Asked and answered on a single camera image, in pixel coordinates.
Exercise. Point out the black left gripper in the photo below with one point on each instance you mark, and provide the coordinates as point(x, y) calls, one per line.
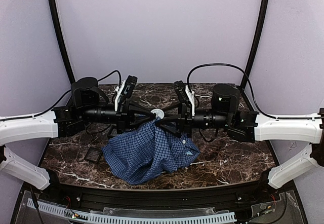
point(122, 116)

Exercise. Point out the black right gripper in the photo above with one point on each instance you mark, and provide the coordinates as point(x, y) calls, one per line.
point(184, 117)

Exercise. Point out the pink pompom brooch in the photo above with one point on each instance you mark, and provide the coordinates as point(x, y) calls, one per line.
point(159, 113)

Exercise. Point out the blue checked shirt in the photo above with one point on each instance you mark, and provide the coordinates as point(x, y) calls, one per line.
point(143, 154)

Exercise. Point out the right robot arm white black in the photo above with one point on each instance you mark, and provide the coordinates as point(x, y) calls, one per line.
point(248, 126)

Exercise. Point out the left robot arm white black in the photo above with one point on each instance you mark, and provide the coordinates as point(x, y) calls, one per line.
point(89, 104)

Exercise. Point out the black square box base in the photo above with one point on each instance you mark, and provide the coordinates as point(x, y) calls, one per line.
point(111, 133)

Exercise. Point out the black square box lid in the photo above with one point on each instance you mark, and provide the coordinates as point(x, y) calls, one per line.
point(93, 155)

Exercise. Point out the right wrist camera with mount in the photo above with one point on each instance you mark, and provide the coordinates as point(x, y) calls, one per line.
point(185, 96)

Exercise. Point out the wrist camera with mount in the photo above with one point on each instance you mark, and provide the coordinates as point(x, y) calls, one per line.
point(185, 96)
point(124, 91)

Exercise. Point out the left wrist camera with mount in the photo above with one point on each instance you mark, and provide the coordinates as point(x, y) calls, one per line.
point(124, 91)

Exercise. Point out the right black frame post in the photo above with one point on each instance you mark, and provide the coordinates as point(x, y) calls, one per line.
point(257, 36)

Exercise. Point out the black frame post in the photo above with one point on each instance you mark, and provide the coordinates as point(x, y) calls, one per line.
point(60, 40)
point(257, 36)

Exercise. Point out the black front aluminium rail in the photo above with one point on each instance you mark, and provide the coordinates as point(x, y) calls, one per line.
point(229, 196)

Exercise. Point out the white slotted cable duct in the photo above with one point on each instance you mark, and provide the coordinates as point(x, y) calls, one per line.
point(117, 215)

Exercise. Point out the left black frame post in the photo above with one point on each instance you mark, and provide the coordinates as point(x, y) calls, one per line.
point(60, 40)

